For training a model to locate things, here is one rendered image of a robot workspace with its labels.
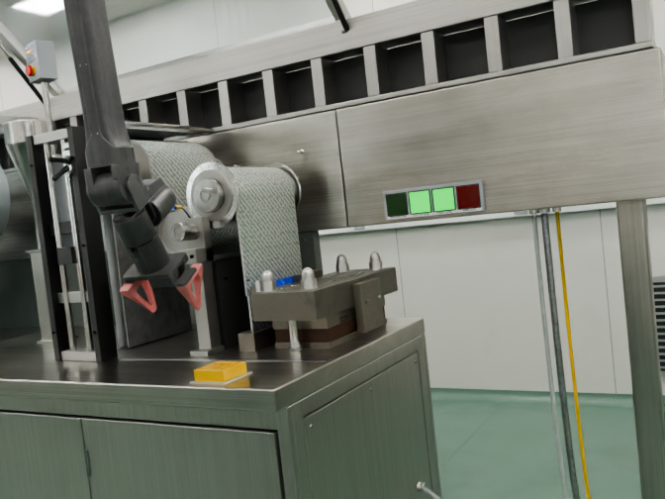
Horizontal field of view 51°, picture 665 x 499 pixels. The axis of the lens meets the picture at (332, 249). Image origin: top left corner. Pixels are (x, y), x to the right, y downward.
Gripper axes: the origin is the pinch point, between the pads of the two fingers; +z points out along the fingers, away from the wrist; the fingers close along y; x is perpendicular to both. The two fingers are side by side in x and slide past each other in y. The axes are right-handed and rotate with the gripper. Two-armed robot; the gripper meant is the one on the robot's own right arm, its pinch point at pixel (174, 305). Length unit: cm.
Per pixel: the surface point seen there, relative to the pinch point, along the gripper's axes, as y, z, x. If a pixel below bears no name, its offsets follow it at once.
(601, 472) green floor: -60, 187, -117
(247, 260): 1.9, 11.3, -29.9
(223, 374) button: -7.3, 12.2, 5.0
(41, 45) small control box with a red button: 60, -37, -66
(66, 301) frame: 47, 12, -20
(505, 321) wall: -10, 197, -229
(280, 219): 0.0, 11.2, -46.8
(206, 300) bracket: 10.7, 15.5, -21.9
